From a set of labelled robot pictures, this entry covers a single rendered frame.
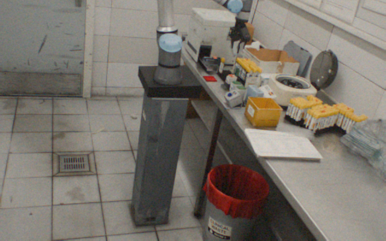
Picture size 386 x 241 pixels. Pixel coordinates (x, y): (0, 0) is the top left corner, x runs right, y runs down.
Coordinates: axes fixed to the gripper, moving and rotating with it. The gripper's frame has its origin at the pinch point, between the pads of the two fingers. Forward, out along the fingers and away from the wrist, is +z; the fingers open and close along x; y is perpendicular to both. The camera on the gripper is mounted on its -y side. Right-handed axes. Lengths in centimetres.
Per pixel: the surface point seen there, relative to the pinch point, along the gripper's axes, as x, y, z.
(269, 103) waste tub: -7.1, -33.6, 13.8
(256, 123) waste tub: 5.3, -45.0, 18.5
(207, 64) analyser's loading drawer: 3.8, 27.1, 16.3
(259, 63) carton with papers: -21.9, 8.8, 7.9
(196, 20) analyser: 6, 52, -5
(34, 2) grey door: 106, 168, 20
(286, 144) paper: -1, -64, 19
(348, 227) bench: 5, -115, 21
